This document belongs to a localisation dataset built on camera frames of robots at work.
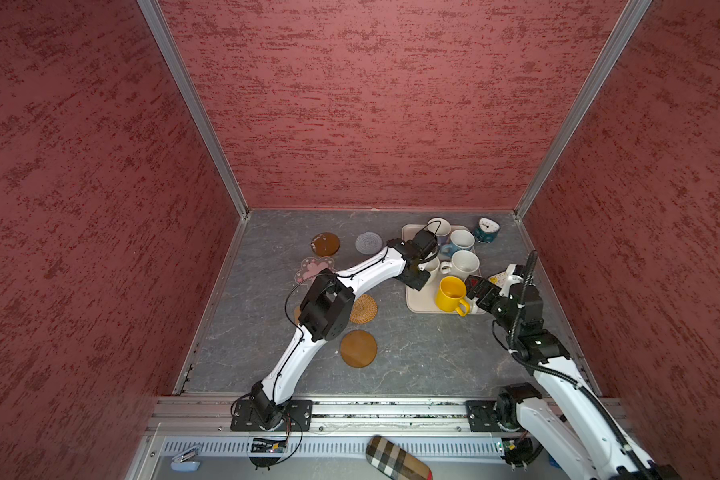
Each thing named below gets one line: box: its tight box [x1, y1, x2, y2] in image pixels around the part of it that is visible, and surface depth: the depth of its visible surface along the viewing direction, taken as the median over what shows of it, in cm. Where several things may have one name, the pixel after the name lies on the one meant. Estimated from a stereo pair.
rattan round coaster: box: [349, 294, 378, 325], surface depth 94 cm
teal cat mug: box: [474, 217, 501, 244], surface depth 112 cm
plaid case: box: [365, 435, 433, 480], surface depth 67 cm
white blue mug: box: [441, 229, 475, 257], surface depth 102 cm
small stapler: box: [170, 445, 201, 472], surface depth 68 cm
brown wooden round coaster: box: [340, 329, 377, 369], surface depth 87 cm
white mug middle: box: [440, 250, 480, 279], surface depth 99 cm
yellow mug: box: [435, 276, 470, 317], surface depth 92 cm
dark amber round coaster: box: [310, 232, 341, 257], surface depth 112 cm
